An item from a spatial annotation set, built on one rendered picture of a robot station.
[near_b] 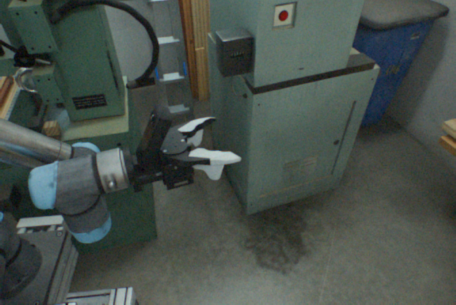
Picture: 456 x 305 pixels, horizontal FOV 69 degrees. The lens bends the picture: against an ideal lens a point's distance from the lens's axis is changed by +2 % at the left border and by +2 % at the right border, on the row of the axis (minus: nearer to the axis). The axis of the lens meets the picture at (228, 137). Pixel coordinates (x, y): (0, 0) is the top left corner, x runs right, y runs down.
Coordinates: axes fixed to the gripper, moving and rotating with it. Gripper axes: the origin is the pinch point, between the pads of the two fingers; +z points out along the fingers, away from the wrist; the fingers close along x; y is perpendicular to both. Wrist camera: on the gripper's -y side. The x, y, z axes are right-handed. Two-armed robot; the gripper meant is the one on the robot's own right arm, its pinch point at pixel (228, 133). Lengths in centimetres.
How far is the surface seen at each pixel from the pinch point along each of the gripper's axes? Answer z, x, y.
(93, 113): -33, -79, 30
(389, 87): 152, -107, 69
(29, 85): -49, -76, 13
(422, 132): 177, -92, 103
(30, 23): -40, -66, -10
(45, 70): -41, -70, 6
